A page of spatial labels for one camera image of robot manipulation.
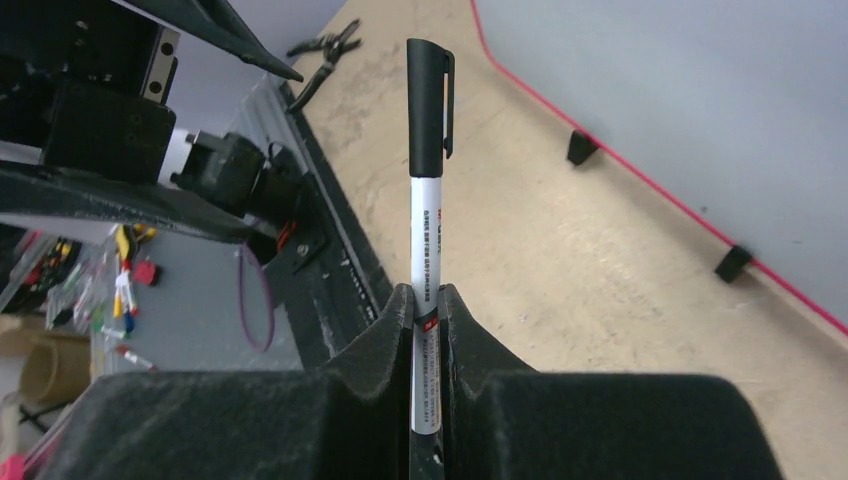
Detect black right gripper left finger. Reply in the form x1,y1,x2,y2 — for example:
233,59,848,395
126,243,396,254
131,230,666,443
39,284,413,479

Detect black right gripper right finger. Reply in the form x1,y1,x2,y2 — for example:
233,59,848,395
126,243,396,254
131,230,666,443
439,285,783,479

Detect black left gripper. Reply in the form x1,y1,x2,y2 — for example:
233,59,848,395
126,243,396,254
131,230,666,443
1,0,304,244

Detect black white marker pen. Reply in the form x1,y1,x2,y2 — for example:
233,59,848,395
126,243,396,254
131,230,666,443
406,38,455,436

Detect pink-framed whiteboard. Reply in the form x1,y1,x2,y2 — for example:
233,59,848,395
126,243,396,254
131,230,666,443
472,0,847,329

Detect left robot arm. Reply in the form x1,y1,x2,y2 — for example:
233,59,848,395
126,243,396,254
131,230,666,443
1,1,299,244

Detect black whiteboard foot right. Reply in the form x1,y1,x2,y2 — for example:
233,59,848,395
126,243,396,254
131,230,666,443
713,244,753,284

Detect black whiteboard foot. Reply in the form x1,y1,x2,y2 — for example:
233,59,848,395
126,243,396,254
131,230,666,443
566,130,599,167
713,244,753,284

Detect black whiteboard foot left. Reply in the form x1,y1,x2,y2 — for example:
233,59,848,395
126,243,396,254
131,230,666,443
566,130,599,167

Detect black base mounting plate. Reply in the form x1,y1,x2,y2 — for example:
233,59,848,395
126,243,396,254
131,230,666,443
266,81,392,369

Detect clutter of coloured tools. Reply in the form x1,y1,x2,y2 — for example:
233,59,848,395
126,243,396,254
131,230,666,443
1,224,160,372

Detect black pliers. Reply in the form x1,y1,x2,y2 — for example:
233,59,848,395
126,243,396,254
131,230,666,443
286,19,362,114

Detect cardboard tape roll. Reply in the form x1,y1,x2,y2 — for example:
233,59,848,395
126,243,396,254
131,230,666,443
1,314,91,405

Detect aluminium frame rail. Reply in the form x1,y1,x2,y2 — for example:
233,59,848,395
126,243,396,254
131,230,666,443
226,74,295,151

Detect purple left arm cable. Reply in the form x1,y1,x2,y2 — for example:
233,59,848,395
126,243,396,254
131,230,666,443
237,242,277,354

